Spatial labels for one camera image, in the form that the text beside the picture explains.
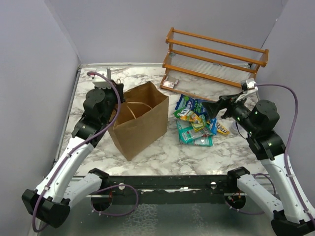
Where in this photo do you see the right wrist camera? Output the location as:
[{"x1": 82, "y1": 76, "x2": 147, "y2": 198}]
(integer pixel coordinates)
[{"x1": 236, "y1": 78, "x2": 258, "y2": 102}]

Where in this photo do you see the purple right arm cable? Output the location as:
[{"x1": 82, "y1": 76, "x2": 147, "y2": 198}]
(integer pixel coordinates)
[{"x1": 228, "y1": 83, "x2": 315, "y2": 222}]

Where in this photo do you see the yellow candy packet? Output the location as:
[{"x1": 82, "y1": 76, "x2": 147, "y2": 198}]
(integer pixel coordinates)
[{"x1": 217, "y1": 122, "x2": 230, "y2": 135}]

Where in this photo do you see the blue snack bar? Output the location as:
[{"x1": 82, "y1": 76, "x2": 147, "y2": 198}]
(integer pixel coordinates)
[{"x1": 209, "y1": 118, "x2": 217, "y2": 135}]

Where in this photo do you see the green snack packet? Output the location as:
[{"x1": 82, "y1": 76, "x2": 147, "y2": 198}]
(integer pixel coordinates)
[{"x1": 191, "y1": 136, "x2": 213, "y2": 147}]

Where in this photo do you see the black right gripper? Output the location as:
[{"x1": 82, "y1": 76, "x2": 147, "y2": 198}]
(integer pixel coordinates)
[{"x1": 203, "y1": 91, "x2": 258, "y2": 135}]

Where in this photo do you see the orange wooden shelf rack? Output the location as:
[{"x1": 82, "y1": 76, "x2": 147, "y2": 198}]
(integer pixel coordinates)
[{"x1": 159, "y1": 28, "x2": 269, "y2": 100}]

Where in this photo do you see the green yellow snack bag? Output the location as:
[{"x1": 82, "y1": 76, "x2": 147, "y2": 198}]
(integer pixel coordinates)
[{"x1": 173, "y1": 107, "x2": 206, "y2": 131}]

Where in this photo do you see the small clear plastic cup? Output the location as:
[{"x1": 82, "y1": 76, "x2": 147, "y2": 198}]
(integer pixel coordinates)
[{"x1": 229, "y1": 121, "x2": 238, "y2": 135}]

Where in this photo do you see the brown paper bag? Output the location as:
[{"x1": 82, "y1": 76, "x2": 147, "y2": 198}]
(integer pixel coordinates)
[{"x1": 109, "y1": 81, "x2": 169, "y2": 161}]

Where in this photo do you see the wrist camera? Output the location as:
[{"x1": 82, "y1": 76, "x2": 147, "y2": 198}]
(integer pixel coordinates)
[
  {"x1": 91, "y1": 68, "x2": 111, "y2": 89},
  {"x1": 236, "y1": 78, "x2": 258, "y2": 102}
]

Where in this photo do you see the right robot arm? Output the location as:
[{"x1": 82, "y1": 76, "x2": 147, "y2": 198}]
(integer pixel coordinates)
[{"x1": 202, "y1": 95, "x2": 315, "y2": 236}]

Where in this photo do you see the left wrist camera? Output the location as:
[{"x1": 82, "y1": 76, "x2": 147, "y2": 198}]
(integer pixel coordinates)
[{"x1": 91, "y1": 68, "x2": 111, "y2": 89}]

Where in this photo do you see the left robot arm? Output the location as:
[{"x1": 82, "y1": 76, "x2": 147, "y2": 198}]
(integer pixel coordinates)
[{"x1": 22, "y1": 83, "x2": 124, "y2": 228}]

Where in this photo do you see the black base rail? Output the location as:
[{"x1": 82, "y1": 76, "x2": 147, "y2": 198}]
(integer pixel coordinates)
[{"x1": 91, "y1": 175, "x2": 240, "y2": 209}]

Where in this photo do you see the blue Bonk snack bag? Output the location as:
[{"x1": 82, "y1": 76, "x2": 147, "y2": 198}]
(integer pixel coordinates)
[{"x1": 175, "y1": 94, "x2": 209, "y2": 116}]

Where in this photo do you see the small red white box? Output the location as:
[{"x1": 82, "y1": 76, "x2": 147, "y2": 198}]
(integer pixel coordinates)
[{"x1": 162, "y1": 79, "x2": 179, "y2": 89}]

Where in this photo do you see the teal snack packet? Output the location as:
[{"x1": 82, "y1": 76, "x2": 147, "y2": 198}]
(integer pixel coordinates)
[{"x1": 176, "y1": 120, "x2": 212, "y2": 145}]

